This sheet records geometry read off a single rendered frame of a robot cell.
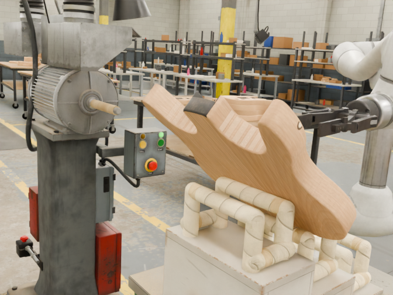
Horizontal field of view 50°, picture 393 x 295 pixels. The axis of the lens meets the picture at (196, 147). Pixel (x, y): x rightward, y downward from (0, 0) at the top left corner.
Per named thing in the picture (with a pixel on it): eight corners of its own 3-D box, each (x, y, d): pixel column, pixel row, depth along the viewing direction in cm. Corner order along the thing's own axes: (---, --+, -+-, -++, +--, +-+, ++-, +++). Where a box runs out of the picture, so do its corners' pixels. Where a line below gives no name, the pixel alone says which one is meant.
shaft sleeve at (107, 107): (99, 102, 161) (95, 109, 160) (93, 97, 159) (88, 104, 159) (121, 109, 147) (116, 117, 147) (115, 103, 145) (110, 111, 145)
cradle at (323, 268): (295, 282, 86) (296, 267, 85) (326, 266, 93) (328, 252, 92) (309, 289, 83) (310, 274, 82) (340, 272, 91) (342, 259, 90)
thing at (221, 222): (209, 224, 92) (212, 182, 90) (220, 221, 94) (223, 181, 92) (219, 229, 90) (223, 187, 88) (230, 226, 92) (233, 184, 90)
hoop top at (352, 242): (296, 227, 114) (297, 216, 113) (303, 225, 116) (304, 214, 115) (366, 257, 100) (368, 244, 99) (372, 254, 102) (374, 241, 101)
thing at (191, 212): (179, 233, 87) (181, 189, 85) (191, 229, 89) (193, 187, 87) (189, 239, 85) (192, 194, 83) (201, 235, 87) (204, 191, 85)
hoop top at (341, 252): (276, 235, 109) (278, 222, 109) (284, 232, 111) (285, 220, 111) (347, 267, 94) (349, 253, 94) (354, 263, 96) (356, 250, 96)
